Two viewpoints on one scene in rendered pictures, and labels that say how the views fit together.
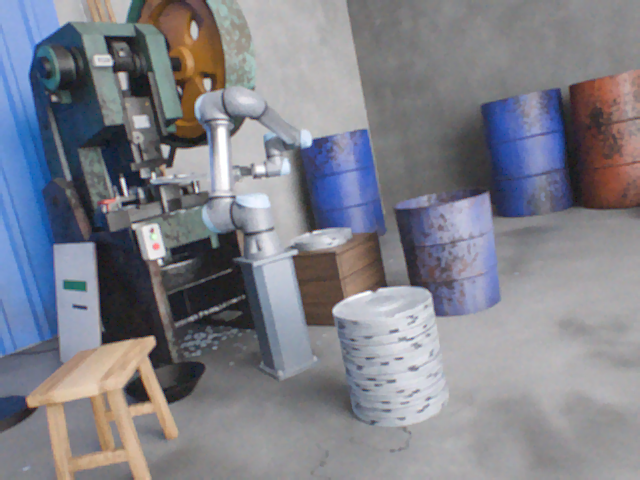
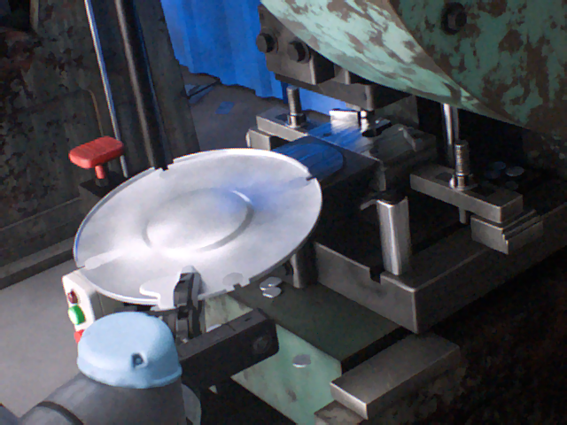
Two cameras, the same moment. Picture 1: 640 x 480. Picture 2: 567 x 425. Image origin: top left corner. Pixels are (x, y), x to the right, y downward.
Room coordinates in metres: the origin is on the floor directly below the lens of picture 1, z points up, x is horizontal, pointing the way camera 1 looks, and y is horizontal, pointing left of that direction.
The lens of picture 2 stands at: (2.85, -0.52, 1.34)
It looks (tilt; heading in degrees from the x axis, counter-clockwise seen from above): 27 degrees down; 103
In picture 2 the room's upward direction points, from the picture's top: 9 degrees counter-clockwise
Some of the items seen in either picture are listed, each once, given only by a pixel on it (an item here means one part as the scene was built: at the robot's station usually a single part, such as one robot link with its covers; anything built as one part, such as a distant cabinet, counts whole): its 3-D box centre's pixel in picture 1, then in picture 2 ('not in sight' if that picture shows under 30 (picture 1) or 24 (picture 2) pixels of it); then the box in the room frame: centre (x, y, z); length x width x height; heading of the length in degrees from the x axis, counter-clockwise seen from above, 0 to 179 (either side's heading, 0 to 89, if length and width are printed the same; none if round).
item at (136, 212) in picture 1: (152, 208); (380, 205); (2.68, 0.77, 0.67); 0.45 x 0.30 x 0.06; 137
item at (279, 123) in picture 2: (115, 198); (293, 119); (2.56, 0.88, 0.76); 0.17 x 0.06 x 0.10; 137
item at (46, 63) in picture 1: (115, 65); not in sight; (2.68, 0.77, 1.33); 0.66 x 0.18 x 0.18; 137
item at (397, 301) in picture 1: (381, 303); not in sight; (1.60, -0.12, 0.32); 0.29 x 0.29 x 0.01
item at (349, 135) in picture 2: (149, 190); (370, 150); (2.68, 0.76, 0.76); 0.15 x 0.09 x 0.05; 137
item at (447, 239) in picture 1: (448, 250); not in sight; (2.45, -0.53, 0.24); 0.42 x 0.42 x 0.48
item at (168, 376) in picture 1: (168, 386); not in sight; (2.04, 0.69, 0.04); 0.30 x 0.30 x 0.07
